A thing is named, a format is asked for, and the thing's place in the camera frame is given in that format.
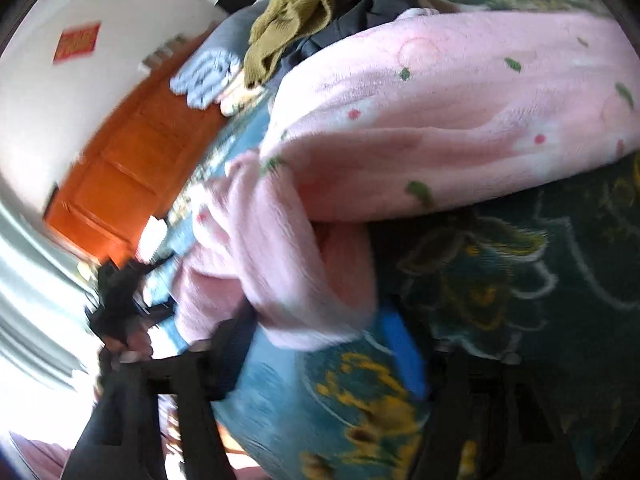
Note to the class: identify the olive green knit garment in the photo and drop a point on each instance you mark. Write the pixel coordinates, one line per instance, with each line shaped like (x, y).
(295, 15)

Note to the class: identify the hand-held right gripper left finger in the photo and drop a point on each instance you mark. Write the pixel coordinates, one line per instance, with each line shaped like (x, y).
(231, 355)

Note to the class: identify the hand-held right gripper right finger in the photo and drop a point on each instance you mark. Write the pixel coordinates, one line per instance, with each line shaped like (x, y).
(405, 355)

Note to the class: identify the red square wall decoration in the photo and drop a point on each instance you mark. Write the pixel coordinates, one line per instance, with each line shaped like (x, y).
(76, 42)

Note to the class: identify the green floral blanket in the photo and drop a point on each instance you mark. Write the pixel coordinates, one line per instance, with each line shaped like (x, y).
(475, 285)

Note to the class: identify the person's left hand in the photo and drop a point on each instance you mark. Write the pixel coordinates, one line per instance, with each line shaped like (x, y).
(131, 345)

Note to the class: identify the pink fleece garment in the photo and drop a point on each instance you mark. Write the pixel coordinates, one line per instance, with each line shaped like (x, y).
(425, 135)

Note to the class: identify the dark grey garment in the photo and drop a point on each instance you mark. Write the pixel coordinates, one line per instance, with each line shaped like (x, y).
(380, 5)

